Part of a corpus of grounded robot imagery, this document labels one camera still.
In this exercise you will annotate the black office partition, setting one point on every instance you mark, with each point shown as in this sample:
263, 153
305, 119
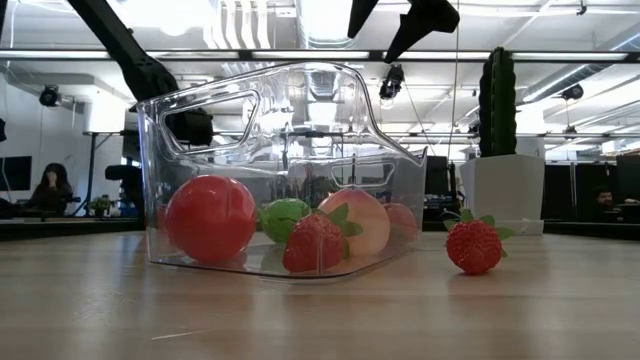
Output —
570, 192

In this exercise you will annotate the silver ceiling duct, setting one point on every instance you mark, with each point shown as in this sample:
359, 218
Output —
327, 22

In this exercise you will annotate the large red plastic strawberry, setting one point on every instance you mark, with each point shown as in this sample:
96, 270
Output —
474, 247

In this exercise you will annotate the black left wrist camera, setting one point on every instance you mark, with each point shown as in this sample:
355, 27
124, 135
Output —
192, 127

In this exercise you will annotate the black ceiling camera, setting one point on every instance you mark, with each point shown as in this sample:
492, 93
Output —
391, 82
49, 96
573, 92

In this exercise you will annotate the red strawberry with large leaves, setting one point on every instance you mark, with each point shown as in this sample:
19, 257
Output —
312, 245

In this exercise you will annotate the overhead light bar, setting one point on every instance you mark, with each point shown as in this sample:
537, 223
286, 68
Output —
245, 55

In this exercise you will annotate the pale orange plastic peach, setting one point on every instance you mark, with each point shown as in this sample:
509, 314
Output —
369, 225

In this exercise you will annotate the distant black frame bar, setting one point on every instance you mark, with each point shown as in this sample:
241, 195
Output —
450, 135

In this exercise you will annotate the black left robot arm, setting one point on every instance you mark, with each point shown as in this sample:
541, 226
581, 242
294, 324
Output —
130, 55

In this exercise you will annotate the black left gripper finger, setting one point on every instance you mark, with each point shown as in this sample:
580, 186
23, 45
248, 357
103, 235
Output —
136, 200

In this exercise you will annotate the clear plastic storage container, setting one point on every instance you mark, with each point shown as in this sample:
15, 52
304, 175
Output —
300, 110

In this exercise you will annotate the black computer monitor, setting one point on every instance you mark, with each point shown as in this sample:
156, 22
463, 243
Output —
15, 172
629, 175
438, 175

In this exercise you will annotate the green plastic lime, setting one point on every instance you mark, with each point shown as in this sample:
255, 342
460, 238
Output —
280, 220

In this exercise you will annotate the person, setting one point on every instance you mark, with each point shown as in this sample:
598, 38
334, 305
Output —
50, 192
605, 200

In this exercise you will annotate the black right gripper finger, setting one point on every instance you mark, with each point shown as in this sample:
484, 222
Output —
361, 15
425, 20

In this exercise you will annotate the white plant pot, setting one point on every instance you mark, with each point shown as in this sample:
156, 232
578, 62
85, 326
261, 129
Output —
502, 185

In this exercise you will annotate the red plastic apple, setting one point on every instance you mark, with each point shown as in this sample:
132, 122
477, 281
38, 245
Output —
210, 220

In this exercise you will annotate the tall green cactus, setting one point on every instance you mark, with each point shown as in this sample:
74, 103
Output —
497, 100

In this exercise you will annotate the black vertical frame post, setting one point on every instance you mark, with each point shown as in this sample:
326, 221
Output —
92, 160

